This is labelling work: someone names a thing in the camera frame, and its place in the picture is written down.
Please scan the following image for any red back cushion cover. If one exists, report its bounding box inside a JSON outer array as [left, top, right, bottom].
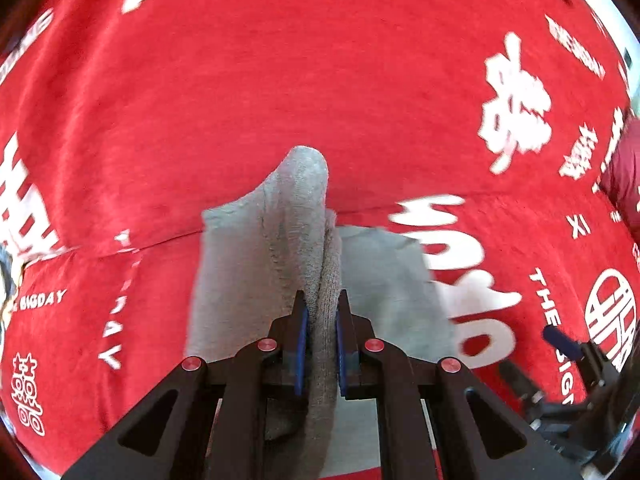
[[1, 0, 628, 255]]

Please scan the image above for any grey knitted garment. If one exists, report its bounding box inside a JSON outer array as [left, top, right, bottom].
[[186, 146, 456, 479]]

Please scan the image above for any dark maroon garment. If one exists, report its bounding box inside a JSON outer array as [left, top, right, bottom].
[[600, 116, 640, 238]]

